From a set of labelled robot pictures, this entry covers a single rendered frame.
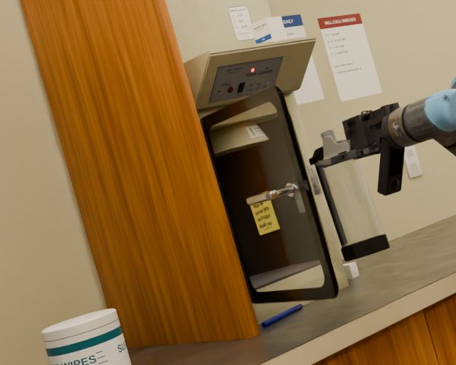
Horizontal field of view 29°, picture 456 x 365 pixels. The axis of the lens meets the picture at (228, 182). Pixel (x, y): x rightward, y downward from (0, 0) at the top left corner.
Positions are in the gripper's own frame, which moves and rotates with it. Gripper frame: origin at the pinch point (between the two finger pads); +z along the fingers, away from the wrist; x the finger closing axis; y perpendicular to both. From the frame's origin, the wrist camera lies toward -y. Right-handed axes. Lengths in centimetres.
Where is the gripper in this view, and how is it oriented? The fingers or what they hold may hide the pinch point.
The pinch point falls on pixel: (338, 161)
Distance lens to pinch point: 185.0
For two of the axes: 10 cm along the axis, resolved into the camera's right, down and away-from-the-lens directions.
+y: -2.8, -9.6, 0.5
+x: -8.1, 2.1, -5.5
